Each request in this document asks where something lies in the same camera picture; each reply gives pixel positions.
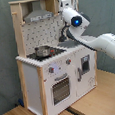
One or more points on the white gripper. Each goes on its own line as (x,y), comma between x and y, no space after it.
(63,4)

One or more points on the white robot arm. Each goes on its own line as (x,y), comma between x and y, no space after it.
(78,23)

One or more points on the wooden toy kitchen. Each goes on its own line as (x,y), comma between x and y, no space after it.
(36,80)

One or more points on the grey range hood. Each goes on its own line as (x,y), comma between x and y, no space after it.
(37,13)

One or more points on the black toy faucet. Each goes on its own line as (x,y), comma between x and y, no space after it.
(62,36)

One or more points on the grey toy sink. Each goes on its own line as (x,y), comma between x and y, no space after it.
(68,44)

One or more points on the small steel pot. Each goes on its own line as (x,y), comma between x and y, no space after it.
(42,51)

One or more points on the black toy stovetop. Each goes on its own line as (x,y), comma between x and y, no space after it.
(53,52)

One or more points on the red right stove knob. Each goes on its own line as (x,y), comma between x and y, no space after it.
(68,61)

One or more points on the red stove knob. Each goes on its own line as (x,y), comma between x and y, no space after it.
(51,70)
(68,61)

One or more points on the grey ice dispenser panel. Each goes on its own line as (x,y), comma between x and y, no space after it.
(85,64)

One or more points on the red left stove knob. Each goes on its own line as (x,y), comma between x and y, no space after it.
(51,70)

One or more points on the toy oven door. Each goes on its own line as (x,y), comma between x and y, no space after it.
(61,90)

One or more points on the grey cabinet door handle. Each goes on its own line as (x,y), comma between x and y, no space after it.
(79,74)

